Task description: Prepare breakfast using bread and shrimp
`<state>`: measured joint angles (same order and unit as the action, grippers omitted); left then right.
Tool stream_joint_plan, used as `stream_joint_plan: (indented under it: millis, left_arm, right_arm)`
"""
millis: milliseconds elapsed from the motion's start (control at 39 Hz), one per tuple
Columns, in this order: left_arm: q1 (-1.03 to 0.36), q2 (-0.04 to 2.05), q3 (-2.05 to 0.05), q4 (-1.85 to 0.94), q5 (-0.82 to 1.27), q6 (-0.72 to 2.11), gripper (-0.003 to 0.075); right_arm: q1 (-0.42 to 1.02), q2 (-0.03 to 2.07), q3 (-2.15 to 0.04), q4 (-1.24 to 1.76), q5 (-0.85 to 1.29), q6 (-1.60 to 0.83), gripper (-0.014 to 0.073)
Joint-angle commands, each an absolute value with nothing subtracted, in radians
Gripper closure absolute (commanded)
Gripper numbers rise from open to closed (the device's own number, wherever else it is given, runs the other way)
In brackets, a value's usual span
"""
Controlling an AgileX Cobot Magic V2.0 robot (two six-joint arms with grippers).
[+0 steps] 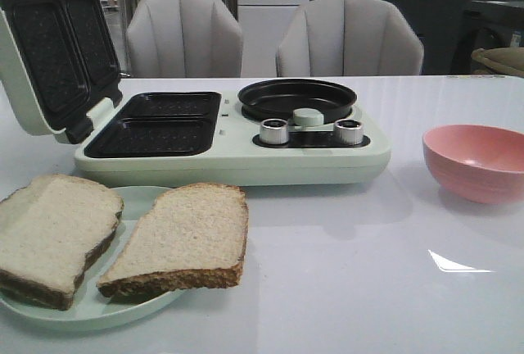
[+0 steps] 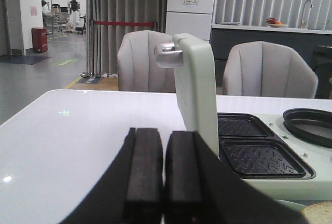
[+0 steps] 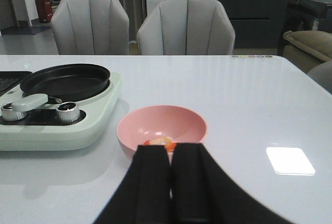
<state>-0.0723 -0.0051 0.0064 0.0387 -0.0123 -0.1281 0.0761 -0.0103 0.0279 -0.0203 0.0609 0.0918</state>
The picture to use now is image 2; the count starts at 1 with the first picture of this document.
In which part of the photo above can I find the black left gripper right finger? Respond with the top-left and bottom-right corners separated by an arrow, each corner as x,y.
164,131 -> 307,223

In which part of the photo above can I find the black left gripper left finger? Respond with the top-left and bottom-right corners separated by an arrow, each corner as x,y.
63,128 -> 162,223

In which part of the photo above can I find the bread slice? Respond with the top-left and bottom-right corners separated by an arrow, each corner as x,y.
301,202 -> 331,224

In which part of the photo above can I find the green sandwich maker lid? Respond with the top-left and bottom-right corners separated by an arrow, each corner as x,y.
154,33 -> 219,155

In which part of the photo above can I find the green breakfast maker base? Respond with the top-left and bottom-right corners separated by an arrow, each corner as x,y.
218,113 -> 331,201

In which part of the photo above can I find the light green plate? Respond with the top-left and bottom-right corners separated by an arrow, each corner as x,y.
275,199 -> 306,213

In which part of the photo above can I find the left grey fabric chair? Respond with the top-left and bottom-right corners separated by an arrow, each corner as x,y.
117,30 -> 175,93

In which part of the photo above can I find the grey fabric chair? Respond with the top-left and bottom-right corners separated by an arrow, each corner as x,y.
221,41 -> 319,99
117,30 -> 175,93

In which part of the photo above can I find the red belt barrier stanchion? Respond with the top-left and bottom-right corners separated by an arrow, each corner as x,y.
80,19 -> 158,78

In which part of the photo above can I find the black round frying pan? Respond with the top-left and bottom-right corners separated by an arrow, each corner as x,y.
283,108 -> 331,148

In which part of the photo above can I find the right grey fabric chair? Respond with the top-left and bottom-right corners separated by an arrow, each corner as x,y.
221,41 -> 319,99

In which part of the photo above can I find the dark kitchen counter cabinet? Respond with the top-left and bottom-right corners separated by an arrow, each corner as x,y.
210,24 -> 331,87

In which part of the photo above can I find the dark washing machine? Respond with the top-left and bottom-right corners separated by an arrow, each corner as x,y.
310,45 -> 331,99

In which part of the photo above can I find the fruit plate on counter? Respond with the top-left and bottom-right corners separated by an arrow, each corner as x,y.
265,18 -> 288,27

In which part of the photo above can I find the red waste bin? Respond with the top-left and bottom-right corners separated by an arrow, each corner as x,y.
32,27 -> 48,53

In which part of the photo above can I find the white refrigerator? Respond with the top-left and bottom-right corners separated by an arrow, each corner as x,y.
165,0 -> 214,41

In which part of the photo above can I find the chrome kitchen faucet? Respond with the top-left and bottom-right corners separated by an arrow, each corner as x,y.
300,0 -> 313,29

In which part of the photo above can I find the grey curtain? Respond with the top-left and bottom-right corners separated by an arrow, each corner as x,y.
86,0 -> 167,75

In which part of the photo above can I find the person in background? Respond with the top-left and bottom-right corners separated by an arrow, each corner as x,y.
41,0 -> 50,13

